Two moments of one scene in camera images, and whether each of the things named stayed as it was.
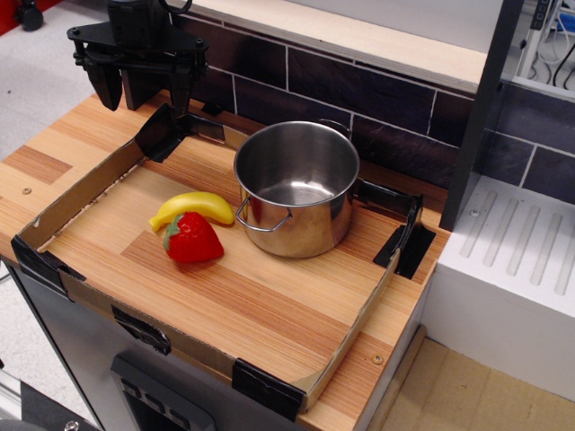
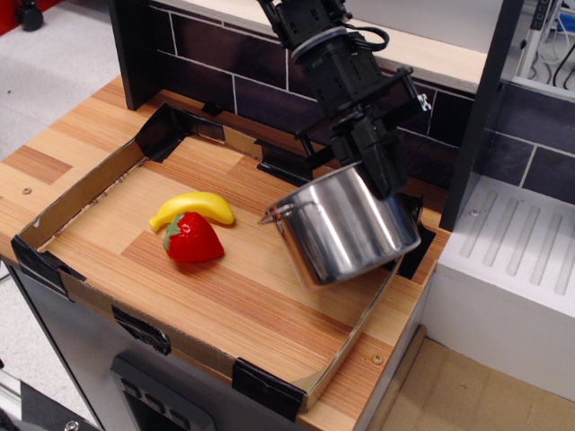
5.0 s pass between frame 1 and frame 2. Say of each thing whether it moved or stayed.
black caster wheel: stayed
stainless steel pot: moved
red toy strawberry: stayed
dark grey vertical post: stayed
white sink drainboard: stayed
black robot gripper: moved
